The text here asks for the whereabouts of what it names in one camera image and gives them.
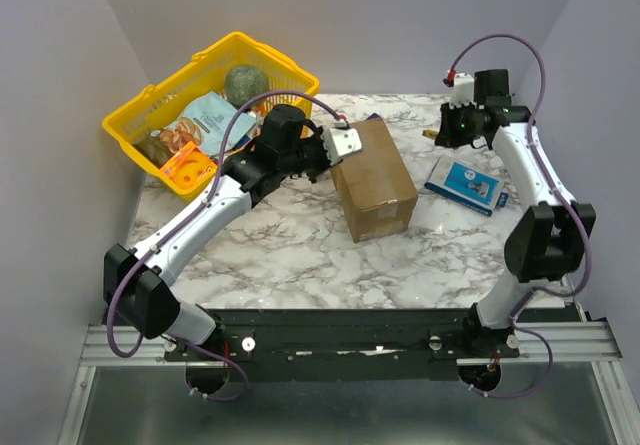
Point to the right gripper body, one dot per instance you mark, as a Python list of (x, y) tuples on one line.
[(447, 128)]

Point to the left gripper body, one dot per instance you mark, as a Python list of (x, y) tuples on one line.
[(308, 159)]

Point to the yellow utility knife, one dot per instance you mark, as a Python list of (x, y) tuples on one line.
[(431, 134)]

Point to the brown cardboard express box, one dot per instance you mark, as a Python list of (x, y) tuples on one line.
[(376, 191)]

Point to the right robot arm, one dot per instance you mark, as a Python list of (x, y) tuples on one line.
[(550, 239)]

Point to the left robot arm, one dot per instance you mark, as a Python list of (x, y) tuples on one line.
[(137, 281)]

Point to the blue white product box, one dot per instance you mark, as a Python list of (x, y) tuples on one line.
[(466, 185)]

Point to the green melon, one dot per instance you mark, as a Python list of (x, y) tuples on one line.
[(244, 82)]

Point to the light blue snack bag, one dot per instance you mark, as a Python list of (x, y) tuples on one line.
[(203, 121)]

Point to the orange toy package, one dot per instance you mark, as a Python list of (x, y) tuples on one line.
[(188, 167)]

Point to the yellow plastic shopping basket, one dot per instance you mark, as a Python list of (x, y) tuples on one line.
[(133, 124)]

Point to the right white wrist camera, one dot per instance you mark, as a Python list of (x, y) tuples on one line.
[(462, 87)]

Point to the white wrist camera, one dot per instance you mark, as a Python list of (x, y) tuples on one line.
[(340, 144), (462, 87)]

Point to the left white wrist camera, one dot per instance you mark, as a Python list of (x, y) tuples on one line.
[(340, 144)]

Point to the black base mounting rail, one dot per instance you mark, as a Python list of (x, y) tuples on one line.
[(252, 344)]

